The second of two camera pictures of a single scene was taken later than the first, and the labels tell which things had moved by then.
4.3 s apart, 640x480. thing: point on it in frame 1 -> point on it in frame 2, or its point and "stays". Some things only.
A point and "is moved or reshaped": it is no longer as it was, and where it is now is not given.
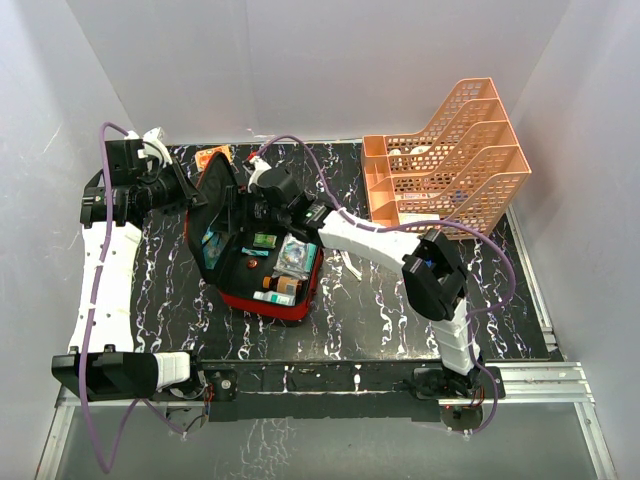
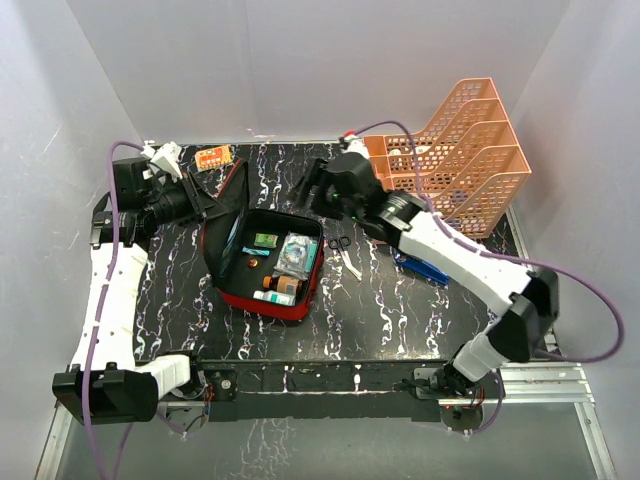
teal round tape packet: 295,257 stays
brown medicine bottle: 283,284 stays
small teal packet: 256,253 stays
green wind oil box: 264,240 stays
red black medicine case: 267,270 is moved or reshaped
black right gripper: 237,202 -> 316,178
